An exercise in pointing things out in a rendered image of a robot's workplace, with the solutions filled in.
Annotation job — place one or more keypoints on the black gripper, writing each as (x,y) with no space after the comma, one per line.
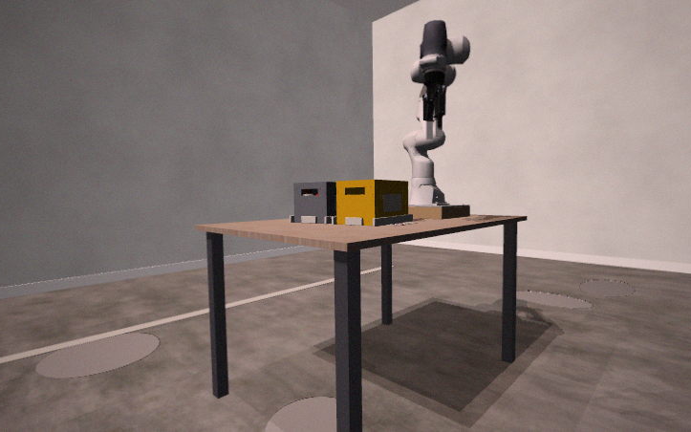
(434,100)

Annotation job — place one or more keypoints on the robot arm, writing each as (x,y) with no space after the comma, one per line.
(433,49)

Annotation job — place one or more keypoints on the yellow crate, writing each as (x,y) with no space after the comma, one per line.
(370,199)

